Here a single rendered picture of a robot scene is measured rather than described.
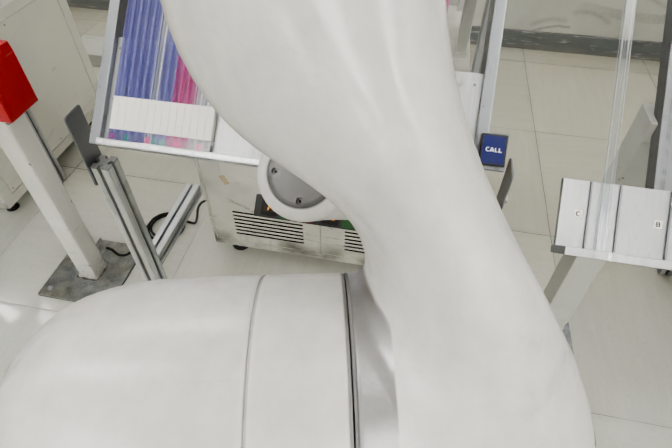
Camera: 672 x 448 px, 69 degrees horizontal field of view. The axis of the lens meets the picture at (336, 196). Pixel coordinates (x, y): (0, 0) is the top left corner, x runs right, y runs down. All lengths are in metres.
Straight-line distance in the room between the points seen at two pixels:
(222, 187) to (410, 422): 1.28
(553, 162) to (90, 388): 2.04
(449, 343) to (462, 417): 0.02
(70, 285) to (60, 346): 1.55
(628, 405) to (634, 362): 0.14
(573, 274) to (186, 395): 1.06
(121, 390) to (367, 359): 0.08
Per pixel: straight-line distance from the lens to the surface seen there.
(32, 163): 1.43
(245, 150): 0.88
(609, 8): 2.90
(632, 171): 0.99
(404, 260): 0.15
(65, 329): 0.21
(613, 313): 1.72
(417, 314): 0.16
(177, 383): 0.18
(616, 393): 1.58
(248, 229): 1.52
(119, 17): 1.03
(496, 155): 0.80
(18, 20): 2.01
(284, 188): 0.42
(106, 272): 1.74
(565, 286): 1.22
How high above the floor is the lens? 1.28
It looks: 45 degrees down
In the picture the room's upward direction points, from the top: straight up
